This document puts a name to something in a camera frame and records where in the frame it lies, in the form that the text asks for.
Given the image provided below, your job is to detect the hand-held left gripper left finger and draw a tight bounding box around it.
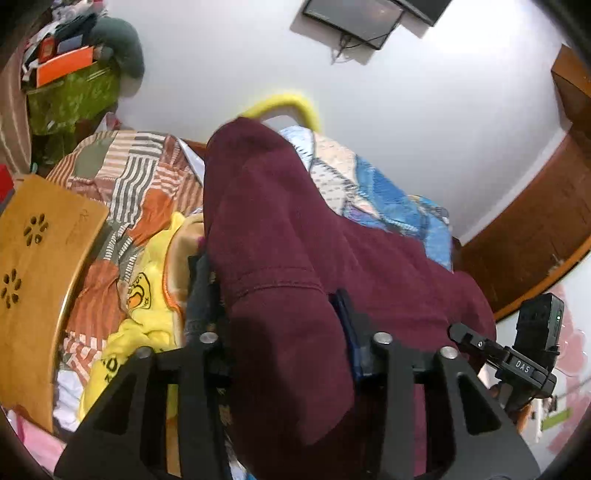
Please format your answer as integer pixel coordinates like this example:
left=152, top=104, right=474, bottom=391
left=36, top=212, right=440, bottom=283
left=54, top=254, right=232, bottom=480

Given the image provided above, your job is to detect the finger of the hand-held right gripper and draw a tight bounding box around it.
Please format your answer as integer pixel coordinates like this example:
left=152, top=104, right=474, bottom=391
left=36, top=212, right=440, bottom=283
left=449, top=323, right=506, bottom=367

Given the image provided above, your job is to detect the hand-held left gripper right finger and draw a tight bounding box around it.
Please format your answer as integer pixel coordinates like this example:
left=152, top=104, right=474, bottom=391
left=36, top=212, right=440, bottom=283
left=329, top=288, right=541, bottom=480

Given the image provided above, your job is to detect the maroon garment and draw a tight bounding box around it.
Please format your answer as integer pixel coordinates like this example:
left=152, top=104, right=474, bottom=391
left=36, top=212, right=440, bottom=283
left=203, top=117, right=497, bottom=480

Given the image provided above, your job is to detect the pile of clothes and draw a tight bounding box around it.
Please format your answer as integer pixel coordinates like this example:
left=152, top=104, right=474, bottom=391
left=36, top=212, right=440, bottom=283
left=21, top=0, right=112, bottom=52

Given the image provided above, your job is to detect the yellow duck garment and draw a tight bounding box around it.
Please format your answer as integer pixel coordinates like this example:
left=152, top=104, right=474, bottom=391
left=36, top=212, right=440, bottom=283
left=78, top=211, right=197, bottom=428

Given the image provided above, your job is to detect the striped patchwork quilt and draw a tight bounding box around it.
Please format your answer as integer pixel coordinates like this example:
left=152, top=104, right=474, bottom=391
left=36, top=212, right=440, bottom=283
left=46, top=130, right=208, bottom=384

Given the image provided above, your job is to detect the wooden lap desk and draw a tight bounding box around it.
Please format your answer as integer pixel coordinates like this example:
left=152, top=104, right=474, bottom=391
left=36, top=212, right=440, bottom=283
left=0, top=174, right=110, bottom=435

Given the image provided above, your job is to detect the pink cloth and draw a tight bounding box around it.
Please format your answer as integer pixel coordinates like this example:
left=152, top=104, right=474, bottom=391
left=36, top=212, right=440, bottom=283
left=6, top=406, right=70, bottom=480

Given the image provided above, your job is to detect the yellow curved tube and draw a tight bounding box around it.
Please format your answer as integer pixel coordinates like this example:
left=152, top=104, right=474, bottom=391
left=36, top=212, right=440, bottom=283
left=242, top=92, right=321, bottom=134

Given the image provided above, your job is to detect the green patterned cloth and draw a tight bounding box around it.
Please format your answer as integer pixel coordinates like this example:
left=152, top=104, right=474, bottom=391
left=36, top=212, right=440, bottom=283
left=25, top=68, right=122, bottom=137

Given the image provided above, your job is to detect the dark green plush toy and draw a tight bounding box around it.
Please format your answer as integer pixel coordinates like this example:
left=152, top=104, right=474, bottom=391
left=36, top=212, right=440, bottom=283
left=91, top=17, right=146, bottom=79

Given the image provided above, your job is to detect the orange box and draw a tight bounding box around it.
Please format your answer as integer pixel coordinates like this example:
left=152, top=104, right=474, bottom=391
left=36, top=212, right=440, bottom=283
left=36, top=45, right=96, bottom=88

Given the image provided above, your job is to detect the pink wall sticker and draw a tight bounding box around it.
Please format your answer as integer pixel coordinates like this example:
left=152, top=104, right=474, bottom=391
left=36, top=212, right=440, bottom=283
left=538, top=284, right=591, bottom=462

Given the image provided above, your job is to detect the wooden door frame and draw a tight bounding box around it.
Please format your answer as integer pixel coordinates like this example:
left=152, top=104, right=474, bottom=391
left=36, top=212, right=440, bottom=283
left=551, top=44, right=591, bottom=137

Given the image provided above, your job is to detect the black screen cable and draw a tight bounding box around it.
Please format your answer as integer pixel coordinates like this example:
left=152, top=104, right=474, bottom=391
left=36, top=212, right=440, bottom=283
left=331, top=18, right=402, bottom=64

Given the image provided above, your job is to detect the dark wall screen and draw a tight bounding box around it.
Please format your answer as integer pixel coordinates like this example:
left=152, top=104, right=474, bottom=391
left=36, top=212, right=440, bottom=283
left=301, top=0, right=406, bottom=51

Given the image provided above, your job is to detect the black wall television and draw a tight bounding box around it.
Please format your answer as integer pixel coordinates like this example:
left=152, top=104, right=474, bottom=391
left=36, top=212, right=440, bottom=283
left=396, top=0, right=452, bottom=27

